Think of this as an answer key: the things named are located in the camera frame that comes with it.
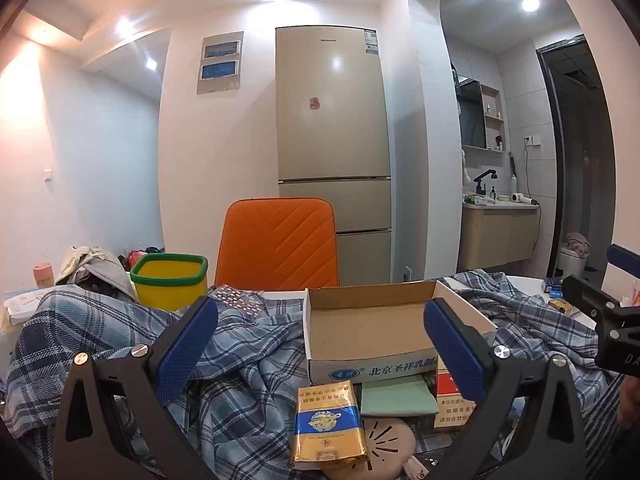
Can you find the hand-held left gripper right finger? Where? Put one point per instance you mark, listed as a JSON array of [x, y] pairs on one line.
[[457, 350]]

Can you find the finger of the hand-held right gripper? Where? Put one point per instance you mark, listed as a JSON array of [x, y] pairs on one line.
[[585, 292], [622, 257]]

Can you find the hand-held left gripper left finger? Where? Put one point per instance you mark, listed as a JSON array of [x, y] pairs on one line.
[[185, 345]]

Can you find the red and cream cigarette pack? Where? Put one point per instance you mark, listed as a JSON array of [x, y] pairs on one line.
[[447, 410]]

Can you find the pale green pouch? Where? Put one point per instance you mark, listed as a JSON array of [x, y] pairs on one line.
[[395, 397]]

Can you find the shallow cardboard box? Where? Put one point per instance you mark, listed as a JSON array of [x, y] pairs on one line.
[[370, 330]]

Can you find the round beige vented disc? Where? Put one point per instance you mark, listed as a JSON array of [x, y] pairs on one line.
[[387, 442]]

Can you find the gold and blue cigarette pack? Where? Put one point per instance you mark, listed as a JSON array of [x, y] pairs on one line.
[[327, 425]]

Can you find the person's right hand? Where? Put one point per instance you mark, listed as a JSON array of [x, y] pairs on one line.
[[631, 402]]

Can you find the bright blue cigarette pack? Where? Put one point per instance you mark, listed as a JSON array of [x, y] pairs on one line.
[[554, 287]]

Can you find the white trash bin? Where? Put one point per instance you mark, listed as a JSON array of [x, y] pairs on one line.
[[570, 262]]

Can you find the clear plastic packet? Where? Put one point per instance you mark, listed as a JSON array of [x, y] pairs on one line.
[[632, 295]]

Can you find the yellow bin with green rim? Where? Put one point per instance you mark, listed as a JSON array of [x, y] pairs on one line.
[[167, 290]]

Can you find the floral patterned cloth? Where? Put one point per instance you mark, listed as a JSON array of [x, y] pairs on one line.
[[235, 300]]

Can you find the blue plaid shirt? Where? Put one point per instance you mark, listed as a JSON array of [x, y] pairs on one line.
[[250, 375]]

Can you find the grey cloth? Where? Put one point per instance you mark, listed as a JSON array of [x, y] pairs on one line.
[[112, 277]]

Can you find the red plastic bag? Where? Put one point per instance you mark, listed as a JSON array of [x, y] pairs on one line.
[[136, 258]]

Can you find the black plastic bag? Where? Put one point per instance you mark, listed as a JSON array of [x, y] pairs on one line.
[[154, 250]]

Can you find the beige vanity cabinet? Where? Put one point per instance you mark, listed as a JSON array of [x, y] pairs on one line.
[[495, 240]]

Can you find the black framed glass door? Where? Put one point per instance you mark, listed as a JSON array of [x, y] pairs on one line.
[[580, 160]]

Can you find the white hair dryer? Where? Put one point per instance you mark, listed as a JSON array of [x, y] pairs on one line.
[[522, 199]]

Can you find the orange chair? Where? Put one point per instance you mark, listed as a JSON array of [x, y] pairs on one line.
[[275, 250]]

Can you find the beige cloth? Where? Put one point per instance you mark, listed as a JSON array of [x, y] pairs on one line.
[[80, 260]]

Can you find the black faucet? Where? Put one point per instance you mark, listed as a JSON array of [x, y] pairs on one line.
[[482, 182]]

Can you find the white printed box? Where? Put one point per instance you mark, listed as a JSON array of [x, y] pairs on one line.
[[22, 307]]

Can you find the white hanging towel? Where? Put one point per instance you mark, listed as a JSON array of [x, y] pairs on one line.
[[465, 170]]

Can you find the wooden niche shelf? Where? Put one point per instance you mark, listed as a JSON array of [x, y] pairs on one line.
[[492, 125]]

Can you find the bathroom mirror cabinet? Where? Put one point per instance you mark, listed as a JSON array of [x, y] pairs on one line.
[[472, 115]]

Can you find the beige three-door refrigerator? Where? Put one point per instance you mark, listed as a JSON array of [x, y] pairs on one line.
[[330, 160]]

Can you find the ceiling spotlight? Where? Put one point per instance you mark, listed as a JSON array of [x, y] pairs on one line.
[[123, 25], [150, 64], [530, 4]]

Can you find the pink fridge magnet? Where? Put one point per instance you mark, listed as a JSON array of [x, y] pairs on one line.
[[314, 103]]

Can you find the white wall socket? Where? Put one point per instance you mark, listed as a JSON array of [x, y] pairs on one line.
[[532, 140]]

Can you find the wall panel with blue pictures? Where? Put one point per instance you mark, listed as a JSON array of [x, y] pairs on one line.
[[220, 62]]

